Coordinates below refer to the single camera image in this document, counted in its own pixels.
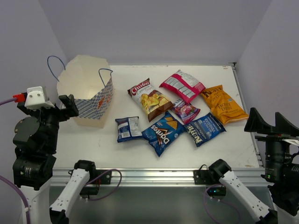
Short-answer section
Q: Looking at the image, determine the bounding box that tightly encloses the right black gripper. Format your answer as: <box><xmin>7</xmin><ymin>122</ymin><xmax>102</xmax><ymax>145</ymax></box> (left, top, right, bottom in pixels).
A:
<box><xmin>245</xmin><ymin>106</ymin><xmax>299</xmax><ymax>181</ymax></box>

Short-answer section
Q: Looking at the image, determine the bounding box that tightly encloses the blue checkered paper bag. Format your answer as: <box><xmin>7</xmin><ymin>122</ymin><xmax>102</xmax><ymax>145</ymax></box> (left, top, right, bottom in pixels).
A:
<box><xmin>47</xmin><ymin>55</ymin><xmax>114</xmax><ymax>128</ymax></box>

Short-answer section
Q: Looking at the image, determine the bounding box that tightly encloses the orange Kettle chips bag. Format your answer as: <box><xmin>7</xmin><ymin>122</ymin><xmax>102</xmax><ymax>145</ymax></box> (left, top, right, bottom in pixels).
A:
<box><xmin>201</xmin><ymin>85</ymin><xmax>249</xmax><ymax>125</ymax></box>

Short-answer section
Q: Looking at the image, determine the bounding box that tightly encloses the small blue snack bag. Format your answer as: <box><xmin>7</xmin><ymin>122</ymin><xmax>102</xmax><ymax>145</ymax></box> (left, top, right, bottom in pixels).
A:
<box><xmin>115</xmin><ymin>116</ymin><xmax>143</xmax><ymax>143</ymax></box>

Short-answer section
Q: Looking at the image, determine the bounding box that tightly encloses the blue Kettle chips bag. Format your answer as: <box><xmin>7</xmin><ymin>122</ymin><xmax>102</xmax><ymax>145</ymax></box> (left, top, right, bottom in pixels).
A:
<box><xmin>184</xmin><ymin>113</ymin><xmax>226</xmax><ymax>147</ymax></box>

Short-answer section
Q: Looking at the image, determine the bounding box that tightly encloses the purple candy bag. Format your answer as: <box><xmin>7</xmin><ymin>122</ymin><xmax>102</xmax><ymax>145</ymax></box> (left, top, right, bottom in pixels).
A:
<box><xmin>171</xmin><ymin>98</ymin><xmax>201</xmax><ymax>124</ymax></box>

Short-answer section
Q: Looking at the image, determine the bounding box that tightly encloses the brown Chuba chips bag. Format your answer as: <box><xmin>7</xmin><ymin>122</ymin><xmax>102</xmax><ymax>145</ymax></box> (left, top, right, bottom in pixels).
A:
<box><xmin>128</xmin><ymin>78</ymin><xmax>174</xmax><ymax>122</ymax></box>

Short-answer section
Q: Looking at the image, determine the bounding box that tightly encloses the pink snack bag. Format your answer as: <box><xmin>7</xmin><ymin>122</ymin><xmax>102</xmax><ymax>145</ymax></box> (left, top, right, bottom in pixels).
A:
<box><xmin>159</xmin><ymin>70</ymin><xmax>206</xmax><ymax>103</ymax></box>

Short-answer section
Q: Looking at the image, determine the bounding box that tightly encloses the blue Doritos bag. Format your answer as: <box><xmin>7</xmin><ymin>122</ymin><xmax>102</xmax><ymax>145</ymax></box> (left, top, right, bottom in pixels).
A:
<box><xmin>142</xmin><ymin>112</ymin><xmax>185</xmax><ymax>157</ymax></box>

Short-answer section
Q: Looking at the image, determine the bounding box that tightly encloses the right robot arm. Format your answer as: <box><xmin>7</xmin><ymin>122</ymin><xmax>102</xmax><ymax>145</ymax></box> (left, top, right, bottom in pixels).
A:
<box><xmin>207</xmin><ymin>107</ymin><xmax>299</xmax><ymax>224</ymax></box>

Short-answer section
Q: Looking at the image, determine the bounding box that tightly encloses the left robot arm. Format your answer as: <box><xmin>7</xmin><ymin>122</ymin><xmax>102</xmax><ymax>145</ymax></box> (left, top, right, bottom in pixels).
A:
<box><xmin>13</xmin><ymin>95</ymin><xmax>97</xmax><ymax>224</ymax></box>

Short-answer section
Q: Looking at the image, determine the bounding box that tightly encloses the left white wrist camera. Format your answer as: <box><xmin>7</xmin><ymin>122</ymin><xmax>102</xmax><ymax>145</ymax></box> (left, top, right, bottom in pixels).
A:
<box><xmin>13</xmin><ymin>86</ymin><xmax>55</xmax><ymax>111</ymax></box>

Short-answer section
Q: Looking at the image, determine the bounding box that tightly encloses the aluminium mounting rail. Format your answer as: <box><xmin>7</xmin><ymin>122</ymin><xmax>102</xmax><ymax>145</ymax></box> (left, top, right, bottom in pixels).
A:
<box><xmin>50</xmin><ymin>168</ymin><xmax>276</xmax><ymax>187</ymax></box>

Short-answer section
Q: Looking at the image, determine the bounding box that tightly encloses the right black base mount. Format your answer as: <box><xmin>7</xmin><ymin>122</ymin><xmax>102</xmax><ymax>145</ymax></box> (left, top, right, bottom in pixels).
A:
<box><xmin>193</xmin><ymin>164</ymin><xmax>227</xmax><ymax>200</ymax></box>

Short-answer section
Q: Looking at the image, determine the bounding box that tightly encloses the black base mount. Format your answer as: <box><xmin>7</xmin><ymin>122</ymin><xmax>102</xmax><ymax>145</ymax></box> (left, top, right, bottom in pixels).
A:
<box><xmin>69</xmin><ymin>169</ymin><xmax>112</xmax><ymax>199</ymax></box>
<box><xmin>193</xmin><ymin>164</ymin><xmax>227</xmax><ymax>200</ymax></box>

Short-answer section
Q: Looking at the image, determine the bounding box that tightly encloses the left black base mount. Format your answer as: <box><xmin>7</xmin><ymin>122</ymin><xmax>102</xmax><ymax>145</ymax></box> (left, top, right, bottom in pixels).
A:
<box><xmin>69</xmin><ymin>169</ymin><xmax>112</xmax><ymax>199</ymax></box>

